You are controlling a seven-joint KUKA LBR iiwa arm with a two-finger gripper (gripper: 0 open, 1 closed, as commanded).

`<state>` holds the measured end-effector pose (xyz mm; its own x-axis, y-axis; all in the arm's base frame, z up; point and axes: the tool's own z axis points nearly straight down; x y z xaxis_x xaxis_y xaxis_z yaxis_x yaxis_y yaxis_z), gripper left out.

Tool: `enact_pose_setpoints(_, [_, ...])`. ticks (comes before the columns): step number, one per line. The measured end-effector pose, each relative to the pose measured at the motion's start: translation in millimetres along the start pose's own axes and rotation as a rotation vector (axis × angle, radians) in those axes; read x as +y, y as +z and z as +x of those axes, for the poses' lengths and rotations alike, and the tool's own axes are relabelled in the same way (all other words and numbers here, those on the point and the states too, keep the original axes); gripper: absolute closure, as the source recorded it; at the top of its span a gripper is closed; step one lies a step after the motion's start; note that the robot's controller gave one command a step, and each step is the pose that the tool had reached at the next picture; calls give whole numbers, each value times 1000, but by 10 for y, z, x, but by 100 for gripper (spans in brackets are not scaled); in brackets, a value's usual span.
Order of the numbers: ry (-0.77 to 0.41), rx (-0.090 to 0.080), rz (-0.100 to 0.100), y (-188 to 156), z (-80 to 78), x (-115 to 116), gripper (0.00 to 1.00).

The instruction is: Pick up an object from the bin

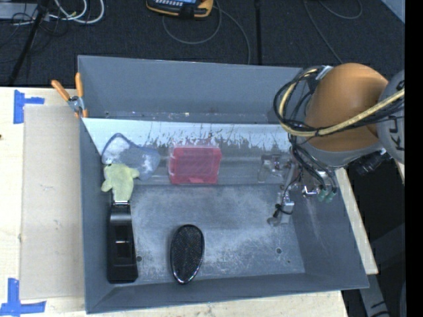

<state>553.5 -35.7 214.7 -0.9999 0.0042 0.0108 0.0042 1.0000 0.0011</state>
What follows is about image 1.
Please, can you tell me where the black cylinder on white bracket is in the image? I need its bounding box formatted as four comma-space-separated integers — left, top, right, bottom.
346, 149, 393, 177

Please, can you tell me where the black oval mesh case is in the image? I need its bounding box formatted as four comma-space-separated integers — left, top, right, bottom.
169, 224, 206, 285

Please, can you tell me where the grey metal bin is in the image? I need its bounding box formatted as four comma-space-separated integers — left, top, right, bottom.
76, 54, 370, 315

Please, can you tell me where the red clear plastic box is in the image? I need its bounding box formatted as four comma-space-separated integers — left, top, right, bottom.
167, 145, 223, 185

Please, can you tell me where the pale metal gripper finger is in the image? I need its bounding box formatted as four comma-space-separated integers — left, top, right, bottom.
266, 199, 296, 228
257, 155, 291, 183

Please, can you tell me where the pale wood flat board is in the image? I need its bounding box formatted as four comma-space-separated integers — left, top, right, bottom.
19, 104, 87, 300

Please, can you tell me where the black stapler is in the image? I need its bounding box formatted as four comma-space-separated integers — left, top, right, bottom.
106, 200, 139, 284

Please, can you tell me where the yellow-green cloth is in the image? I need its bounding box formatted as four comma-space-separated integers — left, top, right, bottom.
100, 162, 141, 201

